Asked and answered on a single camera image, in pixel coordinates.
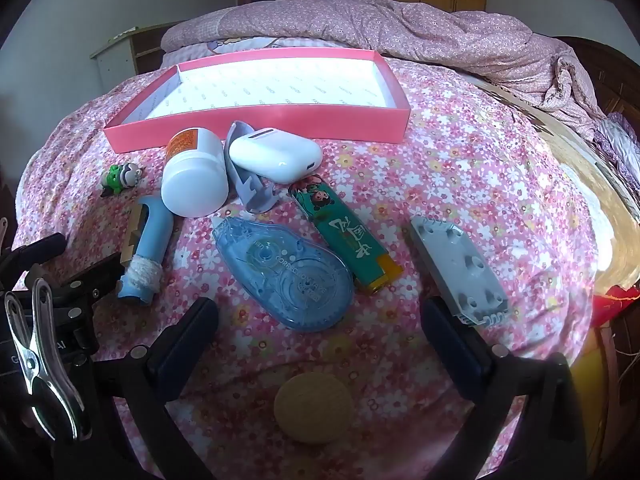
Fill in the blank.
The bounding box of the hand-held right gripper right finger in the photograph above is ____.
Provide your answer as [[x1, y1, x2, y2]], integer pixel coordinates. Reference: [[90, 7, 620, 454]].
[[420, 296, 593, 480]]

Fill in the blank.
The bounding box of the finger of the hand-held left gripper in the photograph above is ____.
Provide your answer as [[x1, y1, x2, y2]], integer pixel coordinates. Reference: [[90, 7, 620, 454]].
[[25, 255, 132, 311], [0, 232, 68, 276]]

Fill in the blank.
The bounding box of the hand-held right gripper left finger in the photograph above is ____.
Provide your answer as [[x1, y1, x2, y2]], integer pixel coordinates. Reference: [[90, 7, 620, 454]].
[[92, 296, 221, 480]]

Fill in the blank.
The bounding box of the green cartoon figurine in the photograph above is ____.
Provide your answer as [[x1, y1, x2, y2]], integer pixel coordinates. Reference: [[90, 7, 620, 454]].
[[100, 162, 145, 198]]

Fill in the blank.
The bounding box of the blue correction tape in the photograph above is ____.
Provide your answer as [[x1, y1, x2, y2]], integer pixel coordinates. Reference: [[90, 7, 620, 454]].
[[211, 215, 355, 334]]

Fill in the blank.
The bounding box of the white plastic bottle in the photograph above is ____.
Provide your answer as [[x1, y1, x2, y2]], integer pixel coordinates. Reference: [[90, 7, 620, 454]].
[[160, 128, 230, 218]]

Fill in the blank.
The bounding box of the round yellow biscuit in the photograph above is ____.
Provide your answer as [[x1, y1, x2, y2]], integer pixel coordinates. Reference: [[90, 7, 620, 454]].
[[273, 371, 353, 445]]

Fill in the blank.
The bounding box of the green cartoon lighter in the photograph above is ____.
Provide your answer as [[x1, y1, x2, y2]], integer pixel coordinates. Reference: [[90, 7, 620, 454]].
[[288, 171, 405, 295]]

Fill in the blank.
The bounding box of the pink cardboard box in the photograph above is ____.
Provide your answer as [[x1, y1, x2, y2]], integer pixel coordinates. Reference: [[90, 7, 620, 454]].
[[103, 46, 412, 155]]

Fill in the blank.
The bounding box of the metal spring clamp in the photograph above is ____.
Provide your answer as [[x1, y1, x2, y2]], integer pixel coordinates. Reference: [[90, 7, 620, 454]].
[[4, 278, 93, 443]]

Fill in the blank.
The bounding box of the tan wooden piece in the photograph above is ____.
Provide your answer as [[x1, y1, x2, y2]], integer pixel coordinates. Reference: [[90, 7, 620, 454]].
[[120, 204, 148, 266]]

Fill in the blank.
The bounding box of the grey plastic block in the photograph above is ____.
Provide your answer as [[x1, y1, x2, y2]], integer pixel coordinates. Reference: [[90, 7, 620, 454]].
[[410, 215, 512, 328]]

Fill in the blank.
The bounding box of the grey-blue plastic clip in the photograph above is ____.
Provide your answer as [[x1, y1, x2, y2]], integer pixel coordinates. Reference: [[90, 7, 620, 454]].
[[223, 120, 281, 213]]

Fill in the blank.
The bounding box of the pink floral bedsheet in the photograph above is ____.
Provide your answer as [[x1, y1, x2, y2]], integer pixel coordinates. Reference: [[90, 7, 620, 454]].
[[12, 55, 616, 480]]

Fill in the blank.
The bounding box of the white wooden nightstand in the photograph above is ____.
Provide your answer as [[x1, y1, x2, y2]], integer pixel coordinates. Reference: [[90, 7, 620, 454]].
[[90, 22, 186, 81]]

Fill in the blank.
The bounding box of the white earbuds case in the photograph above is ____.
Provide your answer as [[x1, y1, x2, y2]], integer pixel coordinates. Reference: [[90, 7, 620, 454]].
[[229, 126, 322, 184]]

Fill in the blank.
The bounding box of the lilac satin cloth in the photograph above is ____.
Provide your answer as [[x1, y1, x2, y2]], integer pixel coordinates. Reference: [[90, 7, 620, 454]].
[[595, 112, 640, 211]]

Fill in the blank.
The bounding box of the cartoon print pillow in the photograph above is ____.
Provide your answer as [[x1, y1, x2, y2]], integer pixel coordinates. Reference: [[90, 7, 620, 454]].
[[165, 35, 361, 68]]

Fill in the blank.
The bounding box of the dark wooden headboard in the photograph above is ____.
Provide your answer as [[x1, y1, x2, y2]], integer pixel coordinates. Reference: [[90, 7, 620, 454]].
[[550, 35, 640, 126]]

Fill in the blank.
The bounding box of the pink floral quilt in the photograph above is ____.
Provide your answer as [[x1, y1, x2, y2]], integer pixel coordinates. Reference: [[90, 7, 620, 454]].
[[161, 0, 608, 116]]

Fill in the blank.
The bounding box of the light blue curved handle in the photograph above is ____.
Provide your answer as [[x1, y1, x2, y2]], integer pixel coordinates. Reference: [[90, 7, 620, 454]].
[[116, 196, 175, 307]]

